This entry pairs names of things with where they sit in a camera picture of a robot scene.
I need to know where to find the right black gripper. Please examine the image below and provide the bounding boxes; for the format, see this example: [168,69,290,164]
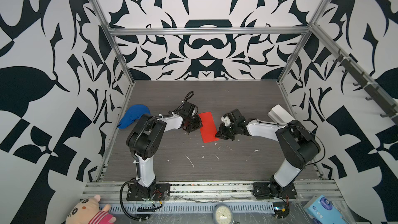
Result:
[214,123,238,141]

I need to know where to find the red square paper sheet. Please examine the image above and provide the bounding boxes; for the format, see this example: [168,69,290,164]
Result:
[199,112,219,143]

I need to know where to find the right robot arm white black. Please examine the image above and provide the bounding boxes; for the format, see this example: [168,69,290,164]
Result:
[215,105,321,189]

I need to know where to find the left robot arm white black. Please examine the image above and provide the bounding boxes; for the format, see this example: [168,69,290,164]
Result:
[126,102,203,188]

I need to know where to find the white rectangular box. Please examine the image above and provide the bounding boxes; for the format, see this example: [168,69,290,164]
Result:
[267,105,295,123]

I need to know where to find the blue cloth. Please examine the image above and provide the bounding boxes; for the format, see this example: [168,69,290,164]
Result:
[117,104,151,129]

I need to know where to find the round analog clock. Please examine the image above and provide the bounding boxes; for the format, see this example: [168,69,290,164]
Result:
[212,204,234,224]

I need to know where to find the blue tissue pack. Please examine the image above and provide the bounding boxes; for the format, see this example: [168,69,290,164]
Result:
[303,195,346,224]

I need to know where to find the pink plush toy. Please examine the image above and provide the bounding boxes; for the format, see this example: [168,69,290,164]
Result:
[65,195,116,224]

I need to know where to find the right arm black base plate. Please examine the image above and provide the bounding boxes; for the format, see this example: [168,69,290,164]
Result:
[252,182,297,200]

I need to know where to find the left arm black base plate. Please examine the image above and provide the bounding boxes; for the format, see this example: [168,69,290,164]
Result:
[126,183,171,201]

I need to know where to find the white slotted cable duct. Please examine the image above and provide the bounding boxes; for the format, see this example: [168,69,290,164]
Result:
[124,202,275,215]

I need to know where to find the black cable at left base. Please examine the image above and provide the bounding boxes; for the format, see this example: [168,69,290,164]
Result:
[119,178,163,222]

